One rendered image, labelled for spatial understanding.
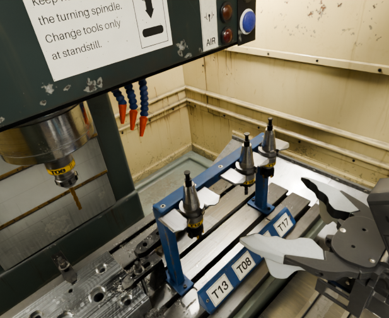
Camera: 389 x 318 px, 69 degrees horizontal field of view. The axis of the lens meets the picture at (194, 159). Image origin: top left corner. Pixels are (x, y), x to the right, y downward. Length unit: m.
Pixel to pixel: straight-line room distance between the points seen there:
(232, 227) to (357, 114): 0.64
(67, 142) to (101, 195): 0.76
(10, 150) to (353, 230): 0.47
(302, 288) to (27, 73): 1.07
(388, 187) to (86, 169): 0.99
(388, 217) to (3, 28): 0.38
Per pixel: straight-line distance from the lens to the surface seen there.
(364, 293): 0.37
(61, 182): 0.59
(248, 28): 0.49
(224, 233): 1.08
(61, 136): 0.48
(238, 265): 0.94
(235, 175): 0.82
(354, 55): 1.20
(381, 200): 0.31
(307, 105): 1.34
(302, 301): 1.14
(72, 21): 0.33
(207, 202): 0.74
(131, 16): 0.36
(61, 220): 1.21
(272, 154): 0.90
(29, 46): 0.32
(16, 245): 1.21
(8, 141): 0.50
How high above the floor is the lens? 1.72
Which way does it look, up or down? 35 degrees down
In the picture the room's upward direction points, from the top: 7 degrees counter-clockwise
